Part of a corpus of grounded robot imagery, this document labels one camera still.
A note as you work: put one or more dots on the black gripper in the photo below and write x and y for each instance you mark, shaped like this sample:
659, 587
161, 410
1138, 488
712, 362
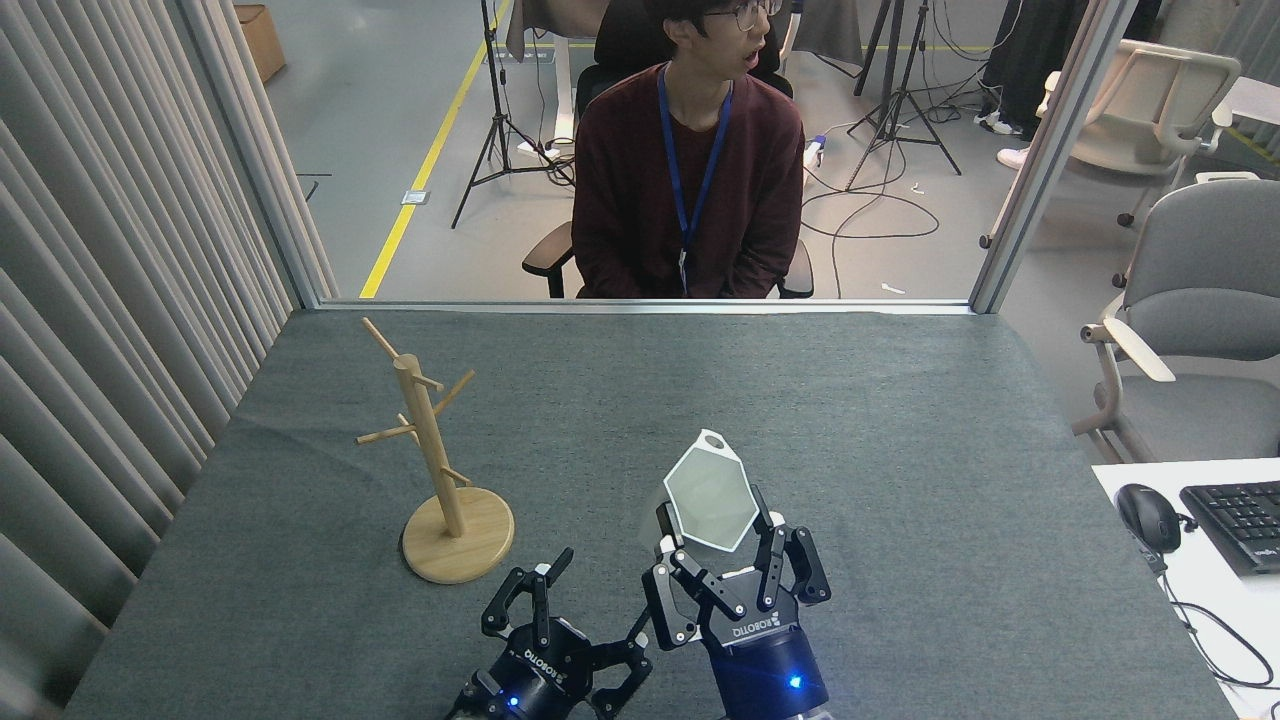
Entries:
530, 680
760, 660

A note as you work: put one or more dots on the white hexagonal cup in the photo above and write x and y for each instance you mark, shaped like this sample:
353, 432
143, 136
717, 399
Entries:
710, 495

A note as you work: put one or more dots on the wooden cup rack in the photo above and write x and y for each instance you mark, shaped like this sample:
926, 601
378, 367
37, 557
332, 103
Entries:
455, 545

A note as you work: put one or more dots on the grey felt table cover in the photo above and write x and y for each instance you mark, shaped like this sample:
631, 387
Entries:
900, 450

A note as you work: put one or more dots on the name badge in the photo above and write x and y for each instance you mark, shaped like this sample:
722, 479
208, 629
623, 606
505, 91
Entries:
684, 272

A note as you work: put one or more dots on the black office chair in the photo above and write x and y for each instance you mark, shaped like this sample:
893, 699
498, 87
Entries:
548, 258

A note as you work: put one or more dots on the black computer mouse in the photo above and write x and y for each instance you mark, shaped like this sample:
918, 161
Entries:
1148, 515

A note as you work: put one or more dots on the seated person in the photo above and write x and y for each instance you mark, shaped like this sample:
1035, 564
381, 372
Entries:
630, 170

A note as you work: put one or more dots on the white power strip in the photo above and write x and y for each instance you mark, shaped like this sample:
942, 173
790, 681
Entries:
815, 152

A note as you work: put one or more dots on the metal floor outlet plate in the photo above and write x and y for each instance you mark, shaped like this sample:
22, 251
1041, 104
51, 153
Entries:
415, 197

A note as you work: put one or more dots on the black keyboard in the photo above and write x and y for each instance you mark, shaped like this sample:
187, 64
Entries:
1240, 520

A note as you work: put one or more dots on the black tripod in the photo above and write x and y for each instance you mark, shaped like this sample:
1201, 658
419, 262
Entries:
496, 110
900, 100

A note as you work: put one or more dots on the white standing desk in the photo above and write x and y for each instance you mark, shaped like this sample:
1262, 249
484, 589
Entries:
562, 90

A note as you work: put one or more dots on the grey office chair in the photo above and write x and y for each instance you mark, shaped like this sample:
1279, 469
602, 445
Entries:
1200, 300

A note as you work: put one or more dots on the black-rimmed glasses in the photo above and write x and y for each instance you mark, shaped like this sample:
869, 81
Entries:
745, 14

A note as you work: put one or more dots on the grey pleated curtain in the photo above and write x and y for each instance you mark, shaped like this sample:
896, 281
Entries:
100, 300

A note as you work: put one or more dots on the standing person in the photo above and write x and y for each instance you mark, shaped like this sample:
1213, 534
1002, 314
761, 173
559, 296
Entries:
1030, 50

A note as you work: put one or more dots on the beige office chair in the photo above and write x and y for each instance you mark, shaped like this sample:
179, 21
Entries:
1150, 100

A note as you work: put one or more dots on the cardboard box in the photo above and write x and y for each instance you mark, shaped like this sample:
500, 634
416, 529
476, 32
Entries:
262, 40

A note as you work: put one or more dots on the silver frame post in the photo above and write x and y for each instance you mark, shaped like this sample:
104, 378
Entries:
1045, 160
255, 150

